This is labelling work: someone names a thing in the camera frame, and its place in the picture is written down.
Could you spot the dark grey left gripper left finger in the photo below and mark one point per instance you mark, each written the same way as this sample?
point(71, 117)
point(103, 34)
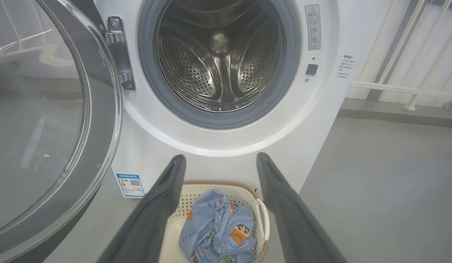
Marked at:
point(149, 219)

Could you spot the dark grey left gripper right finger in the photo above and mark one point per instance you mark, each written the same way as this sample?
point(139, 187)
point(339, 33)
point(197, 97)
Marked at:
point(288, 219)

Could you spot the blue cartoon print garment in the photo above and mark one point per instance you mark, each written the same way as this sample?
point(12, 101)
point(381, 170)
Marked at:
point(215, 226)

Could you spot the round black glass washer door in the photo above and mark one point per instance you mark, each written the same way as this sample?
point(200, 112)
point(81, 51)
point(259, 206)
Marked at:
point(101, 146)

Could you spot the cream perforated laundry basket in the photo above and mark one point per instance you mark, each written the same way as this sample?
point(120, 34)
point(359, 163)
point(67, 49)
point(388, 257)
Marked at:
point(244, 195)

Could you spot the white front-load washing machine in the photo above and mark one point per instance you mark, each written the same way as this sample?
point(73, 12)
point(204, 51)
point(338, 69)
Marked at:
point(218, 146)

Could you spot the grey rubber door gasket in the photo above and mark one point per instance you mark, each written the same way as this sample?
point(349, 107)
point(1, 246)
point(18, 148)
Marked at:
point(211, 120)

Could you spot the black square door latch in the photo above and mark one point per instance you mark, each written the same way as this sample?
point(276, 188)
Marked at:
point(311, 69)

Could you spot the metal door hinge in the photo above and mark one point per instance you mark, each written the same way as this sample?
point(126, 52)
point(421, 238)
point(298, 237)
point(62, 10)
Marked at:
point(120, 54)

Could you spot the blue energy label sticker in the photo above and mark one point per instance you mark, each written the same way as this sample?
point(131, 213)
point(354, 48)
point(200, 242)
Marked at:
point(130, 185)

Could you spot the perforated steel washer drum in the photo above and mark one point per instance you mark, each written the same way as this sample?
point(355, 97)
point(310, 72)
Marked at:
point(189, 73)

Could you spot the printed text label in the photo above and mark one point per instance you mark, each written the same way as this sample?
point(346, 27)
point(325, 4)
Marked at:
point(345, 67)

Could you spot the white metal railing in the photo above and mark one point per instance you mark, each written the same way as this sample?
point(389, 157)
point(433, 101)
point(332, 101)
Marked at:
point(394, 87)

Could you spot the grey warning sticker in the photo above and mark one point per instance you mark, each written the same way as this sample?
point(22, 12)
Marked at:
point(312, 27)

